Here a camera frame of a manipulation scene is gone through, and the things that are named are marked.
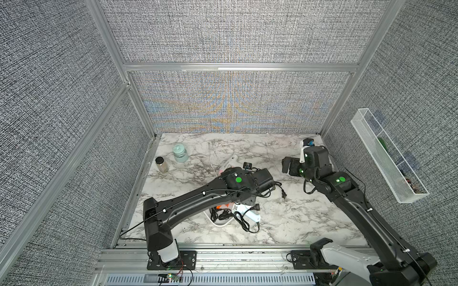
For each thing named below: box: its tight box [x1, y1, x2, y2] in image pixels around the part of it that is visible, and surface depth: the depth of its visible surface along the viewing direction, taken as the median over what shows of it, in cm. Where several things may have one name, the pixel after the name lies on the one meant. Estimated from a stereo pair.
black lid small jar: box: [155, 156, 170, 174], surface depth 99 cm
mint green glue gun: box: [242, 209, 261, 223], surface depth 67 cm
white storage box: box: [203, 207, 235, 227], surface depth 85 cm
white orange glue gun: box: [232, 202, 252, 216], surface depth 68 cm
